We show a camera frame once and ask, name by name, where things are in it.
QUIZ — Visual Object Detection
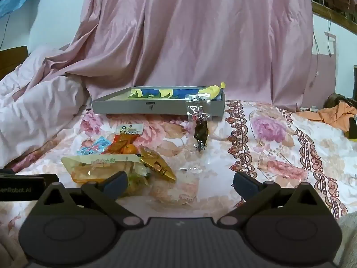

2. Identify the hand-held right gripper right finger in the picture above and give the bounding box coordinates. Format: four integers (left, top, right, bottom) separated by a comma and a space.
218, 171, 324, 229

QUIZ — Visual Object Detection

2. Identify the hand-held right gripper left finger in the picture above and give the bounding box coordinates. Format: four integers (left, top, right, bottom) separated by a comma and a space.
36, 170, 144, 229

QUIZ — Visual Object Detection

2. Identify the clear packet of sandwich bread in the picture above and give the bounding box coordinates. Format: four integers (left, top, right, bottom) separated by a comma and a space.
125, 170, 153, 198

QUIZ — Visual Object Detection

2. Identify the long yellow bread packet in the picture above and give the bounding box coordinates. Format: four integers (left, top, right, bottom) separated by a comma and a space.
61, 154, 146, 185

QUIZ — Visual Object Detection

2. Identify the tangerine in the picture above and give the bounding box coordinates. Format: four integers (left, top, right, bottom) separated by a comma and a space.
122, 144, 138, 156

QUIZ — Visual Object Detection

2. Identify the gold foil snack packet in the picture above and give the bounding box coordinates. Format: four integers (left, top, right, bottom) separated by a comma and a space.
139, 147, 177, 184

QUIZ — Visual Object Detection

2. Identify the white and red snack packet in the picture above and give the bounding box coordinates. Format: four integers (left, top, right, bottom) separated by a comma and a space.
107, 122, 145, 154

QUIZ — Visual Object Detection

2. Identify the grey cardboard box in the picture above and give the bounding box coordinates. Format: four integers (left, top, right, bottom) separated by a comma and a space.
92, 86, 226, 117

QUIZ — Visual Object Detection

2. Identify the light blue and pink packet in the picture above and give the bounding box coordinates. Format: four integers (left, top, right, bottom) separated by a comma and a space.
76, 135, 110, 156

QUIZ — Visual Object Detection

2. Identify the floral bedsheet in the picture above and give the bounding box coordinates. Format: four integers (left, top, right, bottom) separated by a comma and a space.
0, 99, 357, 268

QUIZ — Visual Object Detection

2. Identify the clear packet of dark snack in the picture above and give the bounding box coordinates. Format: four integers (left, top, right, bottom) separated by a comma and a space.
185, 94, 210, 153

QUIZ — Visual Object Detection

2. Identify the pale pink quilt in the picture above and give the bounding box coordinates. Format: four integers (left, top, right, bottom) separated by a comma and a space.
0, 44, 93, 168

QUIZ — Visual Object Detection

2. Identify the orange cloth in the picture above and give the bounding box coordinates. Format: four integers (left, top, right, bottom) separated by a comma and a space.
295, 100, 357, 135

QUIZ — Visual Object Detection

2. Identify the black object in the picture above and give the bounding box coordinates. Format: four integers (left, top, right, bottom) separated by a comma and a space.
344, 114, 357, 140

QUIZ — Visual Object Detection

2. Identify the dark brown bag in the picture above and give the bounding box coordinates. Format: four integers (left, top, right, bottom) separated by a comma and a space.
326, 93, 350, 109

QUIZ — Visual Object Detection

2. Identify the pink hanging panel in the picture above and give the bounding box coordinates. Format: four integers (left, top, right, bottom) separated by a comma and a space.
302, 54, 337, 108

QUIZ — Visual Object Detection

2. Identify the wooden headboard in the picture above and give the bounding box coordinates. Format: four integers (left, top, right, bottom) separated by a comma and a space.
0, 46, 29, 81

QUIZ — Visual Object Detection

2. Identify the pink curtain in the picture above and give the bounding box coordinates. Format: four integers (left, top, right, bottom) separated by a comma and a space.
42, 0, 315, 113

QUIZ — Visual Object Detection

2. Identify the thin black cable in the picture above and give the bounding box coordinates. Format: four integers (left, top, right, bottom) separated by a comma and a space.
0, 13, 12, 51

